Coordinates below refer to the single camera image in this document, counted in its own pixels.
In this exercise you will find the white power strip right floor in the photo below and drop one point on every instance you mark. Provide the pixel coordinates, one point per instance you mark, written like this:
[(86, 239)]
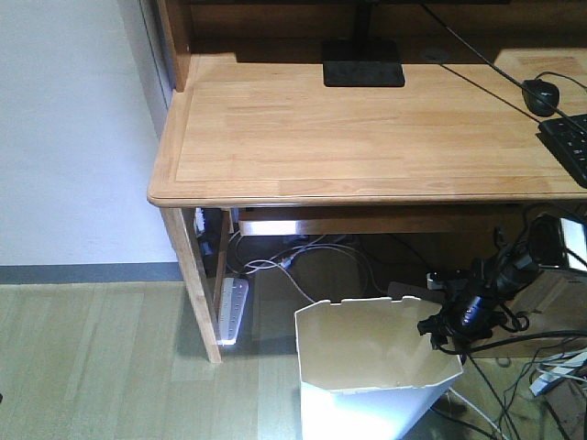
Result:
[(552, 370)]

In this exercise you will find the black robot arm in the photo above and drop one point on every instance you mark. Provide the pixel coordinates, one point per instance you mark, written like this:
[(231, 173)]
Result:
[(549, 242)]

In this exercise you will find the white power strip under desk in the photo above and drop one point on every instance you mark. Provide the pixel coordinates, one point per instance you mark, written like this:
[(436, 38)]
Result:
[(233, 299)]

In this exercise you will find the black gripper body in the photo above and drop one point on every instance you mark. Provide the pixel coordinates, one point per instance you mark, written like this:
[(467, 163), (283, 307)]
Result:
[(471, 315)]

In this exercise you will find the white plastic trash bin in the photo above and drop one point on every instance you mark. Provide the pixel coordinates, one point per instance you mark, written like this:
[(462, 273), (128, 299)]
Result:
[(365, 371)]

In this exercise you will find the black computer mouse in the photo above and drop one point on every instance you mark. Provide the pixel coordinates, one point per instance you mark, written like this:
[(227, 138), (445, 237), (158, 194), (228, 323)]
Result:
[(541, 98)]

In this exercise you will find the light wooden desk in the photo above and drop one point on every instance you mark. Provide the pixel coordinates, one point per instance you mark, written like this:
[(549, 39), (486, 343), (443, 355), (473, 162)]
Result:
[(252, 125)]

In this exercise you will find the black monitor stand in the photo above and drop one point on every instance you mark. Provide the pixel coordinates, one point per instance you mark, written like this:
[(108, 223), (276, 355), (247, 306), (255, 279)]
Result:
[(361, 60)]

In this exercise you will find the black keyboard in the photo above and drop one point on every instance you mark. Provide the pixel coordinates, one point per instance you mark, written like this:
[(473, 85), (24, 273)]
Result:
[(566, 141)]

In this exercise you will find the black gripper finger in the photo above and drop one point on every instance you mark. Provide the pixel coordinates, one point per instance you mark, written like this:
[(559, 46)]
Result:
[(431, 325), (441, 342)]

